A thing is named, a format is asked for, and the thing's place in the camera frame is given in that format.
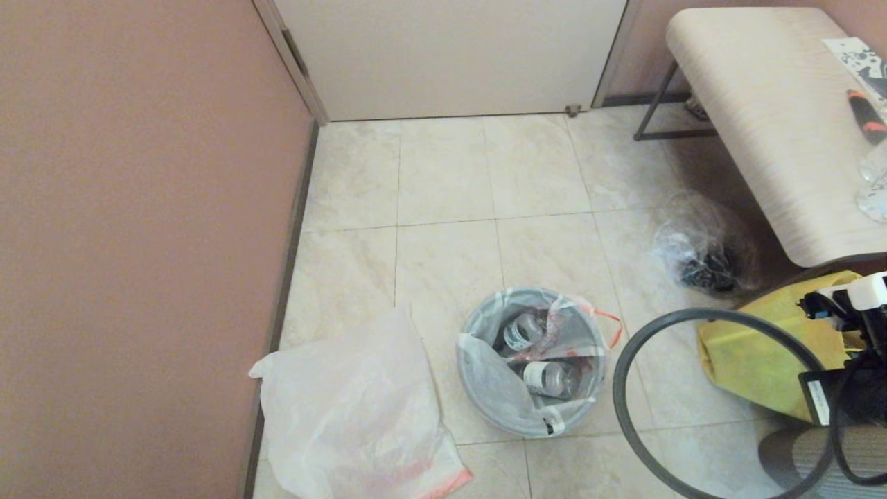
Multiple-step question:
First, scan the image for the grey plastic bin ring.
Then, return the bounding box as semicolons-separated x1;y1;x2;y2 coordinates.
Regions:
613;308;837;499

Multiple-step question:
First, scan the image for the white red-printed floor bag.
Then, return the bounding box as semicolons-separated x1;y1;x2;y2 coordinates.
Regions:
456;286;624;439

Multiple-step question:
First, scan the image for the black round trash bin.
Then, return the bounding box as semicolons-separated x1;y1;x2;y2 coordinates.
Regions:
457;286;607;437

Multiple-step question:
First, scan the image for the yellow shopping bag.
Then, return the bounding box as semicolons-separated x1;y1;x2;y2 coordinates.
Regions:
696;270;866;423

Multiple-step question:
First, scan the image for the clear bag with dark items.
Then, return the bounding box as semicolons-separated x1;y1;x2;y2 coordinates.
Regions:
650;191;759;295

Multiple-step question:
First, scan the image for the grey ribbed round object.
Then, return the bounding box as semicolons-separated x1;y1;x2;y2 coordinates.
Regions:
757;424;887;499

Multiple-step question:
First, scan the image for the clear crumpled plastic item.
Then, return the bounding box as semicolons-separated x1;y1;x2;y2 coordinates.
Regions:
856;139;887;224

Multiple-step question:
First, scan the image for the black and orange tool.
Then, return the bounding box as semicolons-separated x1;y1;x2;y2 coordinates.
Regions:
845;89;887;145

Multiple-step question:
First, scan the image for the light wood-grain table top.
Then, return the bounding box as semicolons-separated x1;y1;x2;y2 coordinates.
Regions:
665;7;887;269

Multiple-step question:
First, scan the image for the clear plastic bottle, white label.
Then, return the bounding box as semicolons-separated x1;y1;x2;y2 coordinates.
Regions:
520;359;581;400

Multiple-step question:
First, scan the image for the black and white printed paper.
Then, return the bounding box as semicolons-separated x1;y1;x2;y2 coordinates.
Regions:
821;37;887;103

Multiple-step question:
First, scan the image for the clear plastic bottle, patterned label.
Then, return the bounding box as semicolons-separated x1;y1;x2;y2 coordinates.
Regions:
502;310;548;351

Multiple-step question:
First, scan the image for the dark baseboard behind table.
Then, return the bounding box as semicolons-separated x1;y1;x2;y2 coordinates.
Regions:
601;94;694;110

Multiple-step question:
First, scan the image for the white door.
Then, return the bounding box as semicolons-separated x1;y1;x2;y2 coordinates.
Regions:
274;0;628;122

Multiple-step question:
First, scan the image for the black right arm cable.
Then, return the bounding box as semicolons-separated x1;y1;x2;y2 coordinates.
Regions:
828;353;887;486

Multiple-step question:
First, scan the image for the black metal table leg frame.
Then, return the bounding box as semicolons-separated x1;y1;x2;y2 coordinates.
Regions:
632;61;718;141

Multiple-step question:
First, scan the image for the grey door frame post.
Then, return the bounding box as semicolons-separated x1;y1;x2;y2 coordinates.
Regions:
251;0;330;126
591;0;642;110

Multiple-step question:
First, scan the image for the dark wall baseboard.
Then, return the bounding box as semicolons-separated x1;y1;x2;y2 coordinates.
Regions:
239;121;321;499

